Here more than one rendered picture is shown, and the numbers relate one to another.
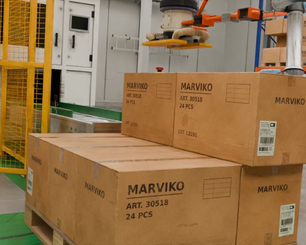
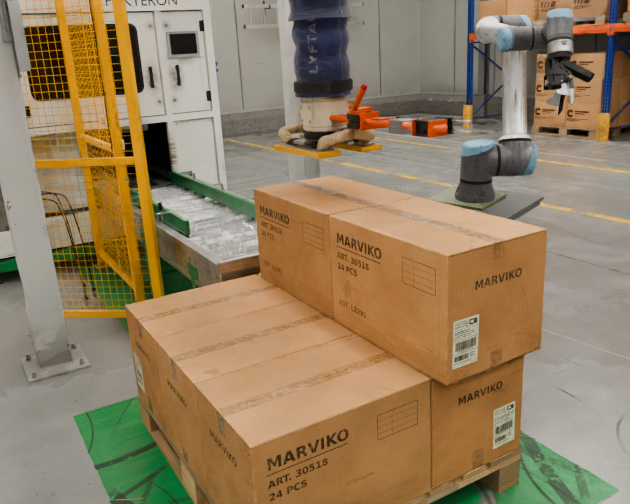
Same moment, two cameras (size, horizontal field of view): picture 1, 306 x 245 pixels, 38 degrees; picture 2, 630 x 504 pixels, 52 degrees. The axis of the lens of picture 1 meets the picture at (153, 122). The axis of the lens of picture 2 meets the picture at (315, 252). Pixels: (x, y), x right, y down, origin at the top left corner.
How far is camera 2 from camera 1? 0.68 m
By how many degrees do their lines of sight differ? 13
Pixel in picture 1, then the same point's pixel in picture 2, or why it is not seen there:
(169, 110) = (323, 266)
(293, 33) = (511, 80)
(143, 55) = (289, 69)
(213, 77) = (382, 240)
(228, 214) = (416, 447)
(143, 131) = (291, 284)
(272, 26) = not seen: outside the picture
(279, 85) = (480, 263)
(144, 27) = (285, 25)
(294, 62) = (514, 128)
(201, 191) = (374, 431)
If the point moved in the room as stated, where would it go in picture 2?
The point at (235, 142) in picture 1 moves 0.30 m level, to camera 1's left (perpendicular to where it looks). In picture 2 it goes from (421, 344) to (321, 349)
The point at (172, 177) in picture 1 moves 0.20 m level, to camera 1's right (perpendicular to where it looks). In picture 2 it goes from (329, 429) to (403, 426)
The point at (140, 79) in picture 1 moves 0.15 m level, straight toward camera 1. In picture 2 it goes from (277, 207) to (276, 216)
